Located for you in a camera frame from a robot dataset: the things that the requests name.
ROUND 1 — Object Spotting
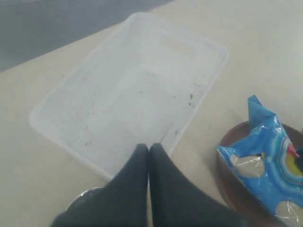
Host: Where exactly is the blue Lay's chips bag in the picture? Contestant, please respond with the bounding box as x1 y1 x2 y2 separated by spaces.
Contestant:
217 95 303 227

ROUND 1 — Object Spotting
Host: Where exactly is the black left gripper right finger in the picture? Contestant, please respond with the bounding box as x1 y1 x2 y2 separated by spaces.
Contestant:
148 142 287 227

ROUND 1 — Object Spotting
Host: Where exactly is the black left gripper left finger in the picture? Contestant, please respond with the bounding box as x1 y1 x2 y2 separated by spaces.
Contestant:
51 144 148 227

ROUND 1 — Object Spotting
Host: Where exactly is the brown wooden bowl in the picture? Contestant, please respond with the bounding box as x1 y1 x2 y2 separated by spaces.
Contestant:
216 122 303 216

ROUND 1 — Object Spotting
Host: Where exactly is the grey backdrop curtain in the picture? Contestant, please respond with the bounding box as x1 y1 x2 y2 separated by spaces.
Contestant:
0 0 168 71

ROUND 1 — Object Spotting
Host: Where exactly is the shiny steel cup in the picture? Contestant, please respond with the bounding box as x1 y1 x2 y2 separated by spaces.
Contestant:
66 186 103 211

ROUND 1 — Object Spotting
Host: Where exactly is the white perforated plastic basket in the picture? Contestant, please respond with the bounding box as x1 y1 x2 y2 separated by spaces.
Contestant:
29 12 229 179

